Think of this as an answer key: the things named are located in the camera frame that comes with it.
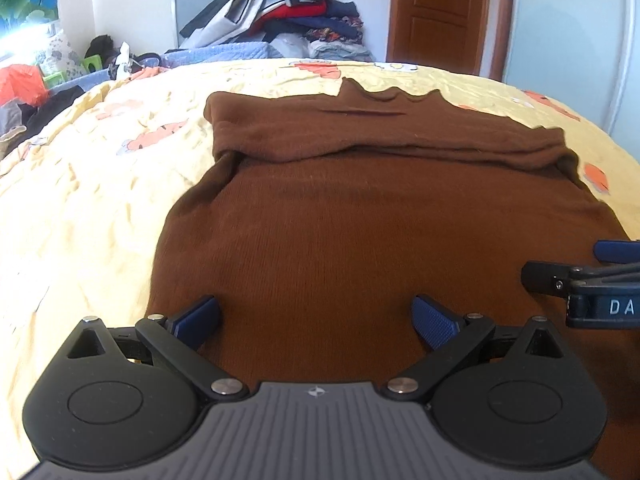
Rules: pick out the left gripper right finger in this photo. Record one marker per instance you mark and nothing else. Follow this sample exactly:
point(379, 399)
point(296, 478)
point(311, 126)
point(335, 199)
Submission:
point(434, 323)

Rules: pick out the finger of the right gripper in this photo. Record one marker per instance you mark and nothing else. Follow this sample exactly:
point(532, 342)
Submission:
point(617, 251)
point(549, 279)

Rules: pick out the pile of mixed clothes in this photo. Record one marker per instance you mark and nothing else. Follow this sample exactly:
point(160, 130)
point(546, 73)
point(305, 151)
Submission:
point(319, 29)

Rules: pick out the frosted glass wardrobe door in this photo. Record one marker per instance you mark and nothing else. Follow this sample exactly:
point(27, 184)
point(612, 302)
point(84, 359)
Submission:
point(583, 53)

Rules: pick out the orange red cloth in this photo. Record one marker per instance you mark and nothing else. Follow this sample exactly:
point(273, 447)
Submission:
point(24, 83)

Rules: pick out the yellow floral bed quilt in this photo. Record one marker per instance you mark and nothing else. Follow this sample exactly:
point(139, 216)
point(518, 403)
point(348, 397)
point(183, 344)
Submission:
point(83, 202)

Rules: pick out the black and green bag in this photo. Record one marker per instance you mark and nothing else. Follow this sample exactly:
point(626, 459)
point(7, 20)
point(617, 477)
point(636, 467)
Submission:
point(100, 54)

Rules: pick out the blue quilted blanket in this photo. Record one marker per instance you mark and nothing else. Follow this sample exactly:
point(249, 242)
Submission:
point(173, 59)

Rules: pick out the grey framed panel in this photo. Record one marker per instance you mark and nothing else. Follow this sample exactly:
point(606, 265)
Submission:
point(184, 11)

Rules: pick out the brown wooden door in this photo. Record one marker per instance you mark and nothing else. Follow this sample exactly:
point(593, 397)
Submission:
point(462, 36)

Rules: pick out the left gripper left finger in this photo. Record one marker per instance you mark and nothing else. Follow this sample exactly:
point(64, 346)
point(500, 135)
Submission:
point(197, 323)

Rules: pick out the brown knit sweater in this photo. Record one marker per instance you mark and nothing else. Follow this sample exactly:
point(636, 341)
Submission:
point(323, 216)

